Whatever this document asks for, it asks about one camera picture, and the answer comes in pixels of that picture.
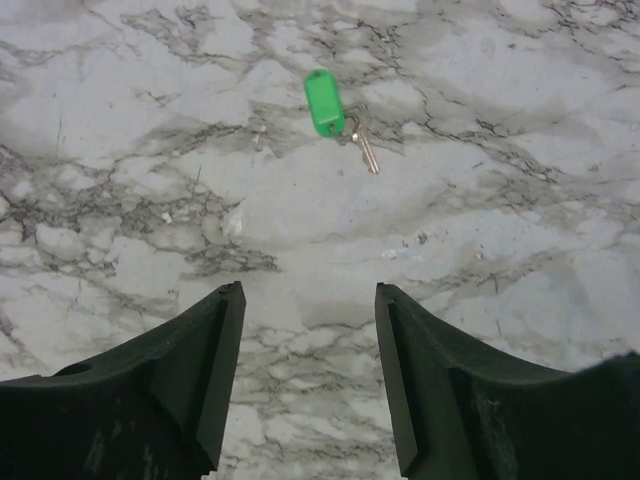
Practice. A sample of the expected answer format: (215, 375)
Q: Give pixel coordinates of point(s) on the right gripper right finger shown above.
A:
(461, 409)

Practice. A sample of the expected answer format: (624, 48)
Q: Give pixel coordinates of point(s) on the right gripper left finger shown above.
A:
(154, 407)

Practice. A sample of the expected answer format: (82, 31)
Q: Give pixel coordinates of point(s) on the green tagged key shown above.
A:
(331, 118)

